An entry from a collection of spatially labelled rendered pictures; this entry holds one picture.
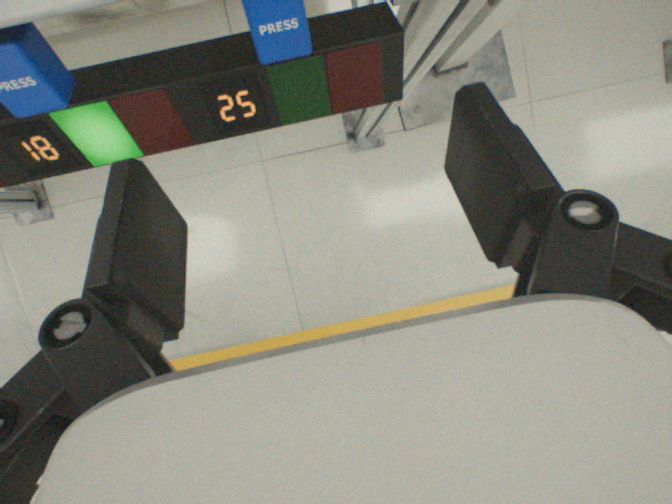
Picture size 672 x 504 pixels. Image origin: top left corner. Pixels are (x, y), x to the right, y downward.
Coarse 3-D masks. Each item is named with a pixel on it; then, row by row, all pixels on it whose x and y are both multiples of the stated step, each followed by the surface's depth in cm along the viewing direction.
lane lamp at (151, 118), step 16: (128, 96) 19; (144, 96) 19; (160, 96) 20; (128, 112) 20; (144, 112) 20; (160, 112) 20; (176, 112) 20; (128, 128) 21; (144, 128) 21; (160, 128) 21; (176, 128) 21; (144, 144) 22; (160, 144) 22; (176, 144) 22; (192, 144) 22
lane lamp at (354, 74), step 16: (352, 48) 19; (368, 48) 20; (336, 64) 20; (352, 64) 20; (368, 64) 20; (336, 80) 21; (352, 80) 21; (368, 80) 21; (336, 96) 21; (352, 96) 22; (368, 96) 22; (336, 112) 22
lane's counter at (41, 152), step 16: (0, 128) 19; (16, 128) 20; (32, 128) 20; (48, 128) 20; (0, 144) 20; (16, 144) 20; (32, 144) 20; (48, 144) 21; (16, 160) 21; (32, 160) 21; (48, 160) 21; (64, 160) 22; (32, 176) 22
